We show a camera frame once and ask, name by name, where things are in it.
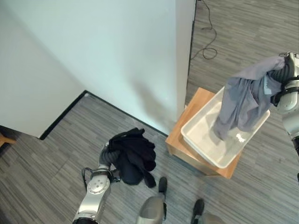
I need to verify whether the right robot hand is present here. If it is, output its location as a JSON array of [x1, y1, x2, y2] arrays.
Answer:
[[268, 52, 299, 83]]

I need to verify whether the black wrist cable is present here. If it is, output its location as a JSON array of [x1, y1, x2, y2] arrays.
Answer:
[[81, 167, 94, 188]]

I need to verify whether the dark left robot foot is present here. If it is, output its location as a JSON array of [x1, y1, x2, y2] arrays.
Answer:
[[158, 176, 168, 199]]

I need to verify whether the silver left robot leg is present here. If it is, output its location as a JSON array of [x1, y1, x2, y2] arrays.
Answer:
[[136, 195, 168, 224]]

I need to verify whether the wooden furniture piece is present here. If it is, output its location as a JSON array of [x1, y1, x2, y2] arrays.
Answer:
[[0, 125, 17, 155]]

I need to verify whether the dark right robot foot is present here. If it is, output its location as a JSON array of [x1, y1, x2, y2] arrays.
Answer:
[[191, 198, 206, 224]]

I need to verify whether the dark robot foot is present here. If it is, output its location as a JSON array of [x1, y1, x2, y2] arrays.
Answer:
[[191, 198, 206, 224], [158, 176, 168, 199]]

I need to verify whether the black floor cable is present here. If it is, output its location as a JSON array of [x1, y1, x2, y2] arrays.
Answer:
[[190, 0, 218, 60]]

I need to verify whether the black garment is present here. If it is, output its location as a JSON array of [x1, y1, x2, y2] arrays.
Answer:
[[108, 127, 157, 189]]

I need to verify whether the low wooden stool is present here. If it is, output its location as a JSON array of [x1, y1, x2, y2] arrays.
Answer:
[[165, 87, 242, 180]]

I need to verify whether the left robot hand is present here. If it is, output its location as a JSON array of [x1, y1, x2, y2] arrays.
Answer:
[[99, 141, 121, 167]]

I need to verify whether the grey garment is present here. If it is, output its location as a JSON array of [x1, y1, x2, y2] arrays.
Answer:
[[211, 55, 287, 146]]

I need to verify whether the white plastic laundry basket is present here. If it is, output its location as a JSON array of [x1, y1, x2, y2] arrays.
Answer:
[[180, 86, 271, 169]]

